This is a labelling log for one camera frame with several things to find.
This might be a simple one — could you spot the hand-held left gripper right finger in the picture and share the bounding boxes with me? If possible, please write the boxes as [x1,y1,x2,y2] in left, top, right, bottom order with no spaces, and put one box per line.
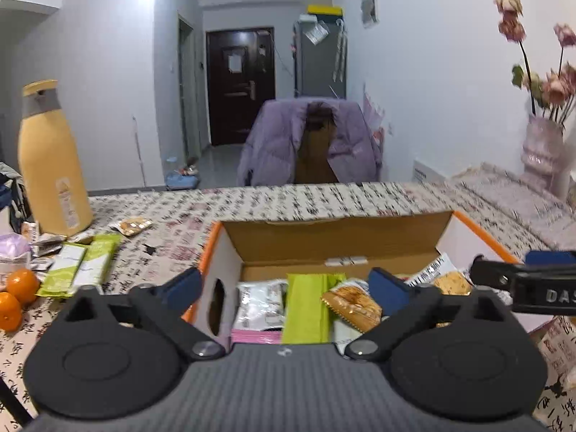
[343,266,516,361]

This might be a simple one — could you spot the tan cracker packet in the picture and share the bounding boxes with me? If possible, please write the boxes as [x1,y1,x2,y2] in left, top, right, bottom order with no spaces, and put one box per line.
[433,271,474,297]

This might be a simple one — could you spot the clear cracker snack packet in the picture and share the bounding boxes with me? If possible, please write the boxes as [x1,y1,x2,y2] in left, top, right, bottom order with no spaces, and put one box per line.
[108,217,153,237]

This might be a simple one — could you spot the brown wooden chair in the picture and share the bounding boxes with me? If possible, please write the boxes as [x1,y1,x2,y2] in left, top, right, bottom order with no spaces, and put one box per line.
[294,103,340,184]

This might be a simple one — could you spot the black metal rod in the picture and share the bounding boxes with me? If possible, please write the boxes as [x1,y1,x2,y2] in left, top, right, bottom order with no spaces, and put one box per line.
[0,375,28,428]

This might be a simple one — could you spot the dried pink roses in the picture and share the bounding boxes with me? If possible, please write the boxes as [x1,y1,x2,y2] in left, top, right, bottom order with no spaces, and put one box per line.
[494,0,576,124]

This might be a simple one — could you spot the white folded umbrella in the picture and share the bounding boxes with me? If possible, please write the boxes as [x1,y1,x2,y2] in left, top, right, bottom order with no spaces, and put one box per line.
[334,20,348,84]

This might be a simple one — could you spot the blue pet bowls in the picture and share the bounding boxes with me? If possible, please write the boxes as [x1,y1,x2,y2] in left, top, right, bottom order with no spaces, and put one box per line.
[164,157,199,191]

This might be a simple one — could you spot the pale purple plastic bag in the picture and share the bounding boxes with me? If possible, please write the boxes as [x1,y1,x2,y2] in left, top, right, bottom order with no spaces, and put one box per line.
[0,233,33,286]

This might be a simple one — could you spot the purple padded jacket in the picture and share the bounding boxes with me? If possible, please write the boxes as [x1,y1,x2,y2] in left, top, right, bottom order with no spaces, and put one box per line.
[237,98,383,186]

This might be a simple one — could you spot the red cardboard box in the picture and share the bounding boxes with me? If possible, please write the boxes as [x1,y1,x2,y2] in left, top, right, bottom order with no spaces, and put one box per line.
[182,211,556,347]

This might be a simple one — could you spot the pink snack packet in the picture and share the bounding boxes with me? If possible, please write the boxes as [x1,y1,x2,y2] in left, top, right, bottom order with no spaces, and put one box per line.
[230,329,285,346]

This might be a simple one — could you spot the crumpled silver snack wrapper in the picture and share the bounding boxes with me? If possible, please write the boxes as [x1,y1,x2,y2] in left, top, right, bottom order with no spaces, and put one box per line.
[29,233,64,257]

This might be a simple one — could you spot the dark brown entrance door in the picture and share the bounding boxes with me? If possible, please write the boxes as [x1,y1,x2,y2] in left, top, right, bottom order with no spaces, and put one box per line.
[206,27,275,147]

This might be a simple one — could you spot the golden biscuit packet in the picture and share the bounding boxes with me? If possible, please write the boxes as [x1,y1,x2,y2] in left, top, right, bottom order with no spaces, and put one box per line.
[321,278,383,333]

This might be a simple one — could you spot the clear bag on refrigerator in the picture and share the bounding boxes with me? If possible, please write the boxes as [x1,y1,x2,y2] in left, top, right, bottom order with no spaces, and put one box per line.
[303,20,329,46]

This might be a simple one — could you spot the white wall heater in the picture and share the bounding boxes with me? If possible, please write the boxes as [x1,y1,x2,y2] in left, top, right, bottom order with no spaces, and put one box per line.
[413,159,447,185]

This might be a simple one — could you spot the grey refrigerator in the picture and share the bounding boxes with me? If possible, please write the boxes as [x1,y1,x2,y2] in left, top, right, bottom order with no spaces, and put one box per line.
[293,17,348,100]

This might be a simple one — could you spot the dark grey bag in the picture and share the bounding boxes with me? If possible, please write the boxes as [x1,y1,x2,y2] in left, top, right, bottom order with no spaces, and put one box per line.
[0,162,32,235]

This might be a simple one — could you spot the pink ceramic vase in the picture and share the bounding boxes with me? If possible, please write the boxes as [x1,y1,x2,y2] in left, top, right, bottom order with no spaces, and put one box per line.
[522,114,570,199]

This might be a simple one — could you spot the tangerine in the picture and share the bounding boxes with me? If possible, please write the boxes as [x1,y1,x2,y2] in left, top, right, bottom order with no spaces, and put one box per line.
[0,292,22,331]
[6,269,40,304]

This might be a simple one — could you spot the small silver snack packet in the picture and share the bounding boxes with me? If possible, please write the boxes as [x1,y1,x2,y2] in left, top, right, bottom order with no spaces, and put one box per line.
[231,279,289,333]

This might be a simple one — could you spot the grey interior door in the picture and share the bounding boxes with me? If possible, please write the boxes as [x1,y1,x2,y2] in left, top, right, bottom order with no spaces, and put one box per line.
[177,14,201,163]

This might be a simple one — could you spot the yellow thermos bottle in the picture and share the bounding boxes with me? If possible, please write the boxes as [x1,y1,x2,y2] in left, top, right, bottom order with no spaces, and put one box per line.
[18,80,94,237]

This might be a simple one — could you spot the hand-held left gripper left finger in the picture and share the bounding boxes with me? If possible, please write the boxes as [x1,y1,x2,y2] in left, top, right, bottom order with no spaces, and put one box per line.
[63,266,226,361]

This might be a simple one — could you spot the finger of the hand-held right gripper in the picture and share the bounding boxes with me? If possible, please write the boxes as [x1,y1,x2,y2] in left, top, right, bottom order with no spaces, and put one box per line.
[469,256,527,288]
[524,249,576,267]

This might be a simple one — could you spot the quilted pale purple cloth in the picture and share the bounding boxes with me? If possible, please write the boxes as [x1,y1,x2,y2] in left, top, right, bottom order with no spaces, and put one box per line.
[445,164,576,253]

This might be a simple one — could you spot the pink drying rack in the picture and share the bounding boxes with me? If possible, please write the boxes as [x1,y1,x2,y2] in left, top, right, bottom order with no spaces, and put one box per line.
[362,83,390,176]

